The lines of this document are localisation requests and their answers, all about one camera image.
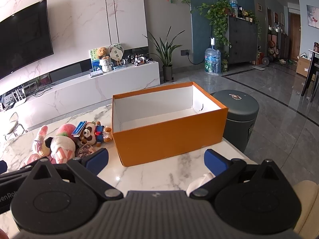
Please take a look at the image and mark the brown cardboard carton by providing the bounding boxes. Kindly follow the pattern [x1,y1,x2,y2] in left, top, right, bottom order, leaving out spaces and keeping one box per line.
[296,53,313,76]

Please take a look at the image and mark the pink peach plush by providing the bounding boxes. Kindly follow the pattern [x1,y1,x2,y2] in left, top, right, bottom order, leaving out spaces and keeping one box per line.
[56,124,78,139]

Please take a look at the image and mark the small brown bear plush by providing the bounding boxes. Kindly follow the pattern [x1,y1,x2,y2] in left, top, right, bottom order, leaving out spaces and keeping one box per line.
[103,126,113,143]

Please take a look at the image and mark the panda plush blue outfit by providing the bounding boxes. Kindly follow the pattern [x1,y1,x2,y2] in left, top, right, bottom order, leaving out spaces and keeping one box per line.
[79,121,105,147]

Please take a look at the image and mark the white and pink plush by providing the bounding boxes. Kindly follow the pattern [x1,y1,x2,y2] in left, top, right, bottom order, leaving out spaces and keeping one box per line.
[45,136,77,165]

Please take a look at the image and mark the hanging pothos plant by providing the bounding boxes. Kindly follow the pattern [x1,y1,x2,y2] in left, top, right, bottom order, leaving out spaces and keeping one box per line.
[191,0,250,53]

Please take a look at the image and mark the white woven pot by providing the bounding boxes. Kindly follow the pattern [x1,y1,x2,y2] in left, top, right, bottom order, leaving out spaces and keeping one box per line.
[99,56,114,73]

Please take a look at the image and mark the small water bottle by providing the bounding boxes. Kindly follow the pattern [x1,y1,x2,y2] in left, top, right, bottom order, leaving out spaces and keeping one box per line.
[229,0,239,16]

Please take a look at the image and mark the black flat television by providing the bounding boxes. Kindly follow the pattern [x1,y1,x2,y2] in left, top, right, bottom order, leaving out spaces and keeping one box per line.
[0,0,54,80]

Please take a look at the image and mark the pink rabbit plush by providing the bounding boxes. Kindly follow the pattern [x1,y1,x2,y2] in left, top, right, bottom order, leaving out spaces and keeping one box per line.
[23,125,54,167]

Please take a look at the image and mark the pack of water bottles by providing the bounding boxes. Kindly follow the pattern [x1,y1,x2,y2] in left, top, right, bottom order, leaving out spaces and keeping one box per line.
[204,37,222,76]

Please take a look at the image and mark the printed card pack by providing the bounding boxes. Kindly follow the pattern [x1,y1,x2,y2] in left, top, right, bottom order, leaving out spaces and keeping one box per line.
[75,143,96,158]

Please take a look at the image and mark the framed wall picture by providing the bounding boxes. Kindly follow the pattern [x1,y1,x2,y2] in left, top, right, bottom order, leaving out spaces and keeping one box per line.
[306,5,319,28]

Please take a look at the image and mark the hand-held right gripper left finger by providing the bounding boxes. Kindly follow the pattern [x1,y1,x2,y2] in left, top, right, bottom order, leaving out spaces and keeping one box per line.
[24,148,124,201]

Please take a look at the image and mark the dark display shelf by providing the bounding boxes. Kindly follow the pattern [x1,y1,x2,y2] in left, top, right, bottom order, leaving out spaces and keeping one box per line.
[267,25,290,61]

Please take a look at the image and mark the dark grey round bin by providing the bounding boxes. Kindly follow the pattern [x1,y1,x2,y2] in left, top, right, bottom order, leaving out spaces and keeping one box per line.
[210,90,260,155]

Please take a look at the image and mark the potted long-leaf plant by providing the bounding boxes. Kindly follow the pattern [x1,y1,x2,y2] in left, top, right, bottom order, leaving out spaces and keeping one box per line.
[143,26,186,83]

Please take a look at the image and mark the dark drawer cabinet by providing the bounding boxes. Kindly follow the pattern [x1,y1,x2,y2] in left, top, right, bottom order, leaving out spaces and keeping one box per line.
[228,16,260,64]

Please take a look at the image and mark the black cables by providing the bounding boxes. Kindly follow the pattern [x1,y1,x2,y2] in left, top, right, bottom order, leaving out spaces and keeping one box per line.
[32,82,53,97]

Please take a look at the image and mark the dark wooden table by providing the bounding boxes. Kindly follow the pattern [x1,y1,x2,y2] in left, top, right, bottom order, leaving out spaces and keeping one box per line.
[300,48,319,103]

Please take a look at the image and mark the white router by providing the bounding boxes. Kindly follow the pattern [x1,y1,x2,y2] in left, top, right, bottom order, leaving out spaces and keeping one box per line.
[12,86,27,105]

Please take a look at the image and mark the brown wooden door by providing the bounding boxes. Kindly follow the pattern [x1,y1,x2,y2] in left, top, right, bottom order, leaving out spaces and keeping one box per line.
[289,12,301,60]

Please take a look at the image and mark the blue card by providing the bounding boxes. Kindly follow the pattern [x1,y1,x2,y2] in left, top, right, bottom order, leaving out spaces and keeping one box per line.
[72,121,87,137]

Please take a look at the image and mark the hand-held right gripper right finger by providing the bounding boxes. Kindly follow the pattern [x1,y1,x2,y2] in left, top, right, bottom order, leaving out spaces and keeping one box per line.
[189,149,287,201]

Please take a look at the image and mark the white marble television cabinet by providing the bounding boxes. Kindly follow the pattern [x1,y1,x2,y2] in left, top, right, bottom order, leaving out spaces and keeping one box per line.
[0,61,160,130]

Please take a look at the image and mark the cream chair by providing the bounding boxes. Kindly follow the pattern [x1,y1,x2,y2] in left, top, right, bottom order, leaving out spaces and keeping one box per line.
[291,179,319,239]

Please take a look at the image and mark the round white decorative fan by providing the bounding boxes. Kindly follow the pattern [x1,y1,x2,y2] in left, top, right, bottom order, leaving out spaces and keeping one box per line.
[109,43,124,63]

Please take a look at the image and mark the chrome metal chair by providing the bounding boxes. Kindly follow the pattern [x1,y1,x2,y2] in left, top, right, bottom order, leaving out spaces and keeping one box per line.
[0,112,28,140]

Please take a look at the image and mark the white cloth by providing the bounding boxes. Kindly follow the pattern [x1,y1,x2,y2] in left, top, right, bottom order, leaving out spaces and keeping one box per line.
[187,173,215,197]

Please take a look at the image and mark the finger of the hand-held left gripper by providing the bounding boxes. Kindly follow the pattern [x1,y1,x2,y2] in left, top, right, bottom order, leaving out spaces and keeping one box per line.
[0,160,38,180]

